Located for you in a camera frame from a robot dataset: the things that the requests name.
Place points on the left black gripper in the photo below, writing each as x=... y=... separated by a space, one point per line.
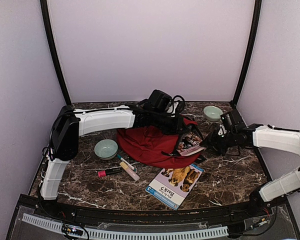
x=177 y=128

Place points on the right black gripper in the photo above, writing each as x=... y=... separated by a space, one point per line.
x=210 y=143

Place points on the pink Shakespeare book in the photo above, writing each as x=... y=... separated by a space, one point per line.
x=190 y=144

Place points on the red student backpack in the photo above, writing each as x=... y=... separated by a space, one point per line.
x=148 y=145

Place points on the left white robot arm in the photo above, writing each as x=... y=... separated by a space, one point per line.
x=63 y=145

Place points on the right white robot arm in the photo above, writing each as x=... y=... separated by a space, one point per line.
x=260 y=136

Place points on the celadon bowl far right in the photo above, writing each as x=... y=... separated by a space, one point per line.
x=212 y=113

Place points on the celadon bowl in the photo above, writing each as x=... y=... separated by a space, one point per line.
x=212 y=113
x=106 y=149

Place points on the dog cover book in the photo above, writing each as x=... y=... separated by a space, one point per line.
x=172 y=185

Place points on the teal capped white marker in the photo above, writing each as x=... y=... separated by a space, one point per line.
x=127 y=163

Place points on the pale yellow highlighter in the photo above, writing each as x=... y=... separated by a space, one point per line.
x=130 y=172

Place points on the celadon bowl near left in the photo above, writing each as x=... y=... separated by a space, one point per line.
x=106 y=149

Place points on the pink black highlighter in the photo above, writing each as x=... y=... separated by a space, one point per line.
x=108 y=172

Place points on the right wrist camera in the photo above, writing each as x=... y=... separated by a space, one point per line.
x=222 y=131

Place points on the white slotted cable duct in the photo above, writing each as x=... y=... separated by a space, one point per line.
x=107 y=231

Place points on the right black frame post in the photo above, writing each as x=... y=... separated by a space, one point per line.
x=248 y=53

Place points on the black frame post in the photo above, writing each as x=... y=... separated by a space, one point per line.
x=248 y=53
x=53 y=51

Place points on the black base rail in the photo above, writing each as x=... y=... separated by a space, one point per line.
x=87 y=215

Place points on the left black frame post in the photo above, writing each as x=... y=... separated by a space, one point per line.
x=53 y=51

